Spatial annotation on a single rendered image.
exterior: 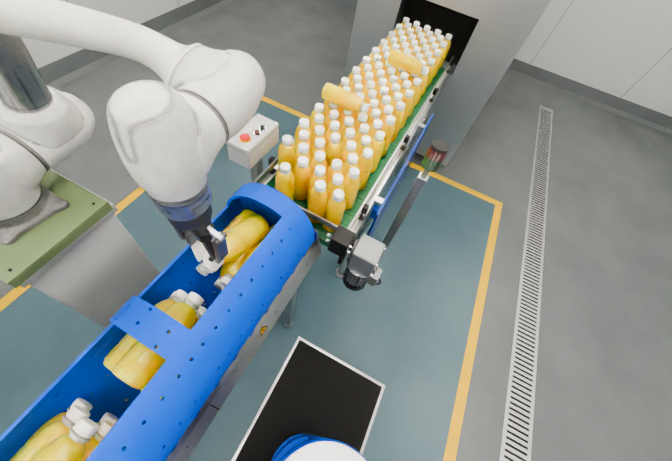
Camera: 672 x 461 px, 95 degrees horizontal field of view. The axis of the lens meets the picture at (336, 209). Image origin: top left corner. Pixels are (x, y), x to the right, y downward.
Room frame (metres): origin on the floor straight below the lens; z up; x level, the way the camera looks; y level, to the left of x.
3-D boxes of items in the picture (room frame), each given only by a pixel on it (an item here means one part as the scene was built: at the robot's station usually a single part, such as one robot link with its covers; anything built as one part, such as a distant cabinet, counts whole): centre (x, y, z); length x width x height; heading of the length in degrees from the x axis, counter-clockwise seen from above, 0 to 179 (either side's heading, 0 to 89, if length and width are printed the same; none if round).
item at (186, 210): (0.27, 0.25, 1.50); 0.09 x 0.09 x 0.06
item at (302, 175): (0.78, 0.16, 1.00); 0.07 x 0.07 x 0.19
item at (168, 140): (0.29, 0.25, 1.60); 0.13 x 0.11 x 0.16; 171
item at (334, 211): (0.67, 0.00, 1.00); 0.07 x 0.07 x 0.19
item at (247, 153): (0.87, 0.38, 1.05); 0.20 x 0.10 x 0.10; 164
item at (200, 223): (0.27, 0.25, 1.42); 0.08 x 0.07 x 0.09; 74
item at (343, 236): (0.58, -0.04, 0.95); 0.10 x 0.07 x 0.10; 74
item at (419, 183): (0.86, -0.29, 0.55); 0.04 x 0.04 x 1.10; 74
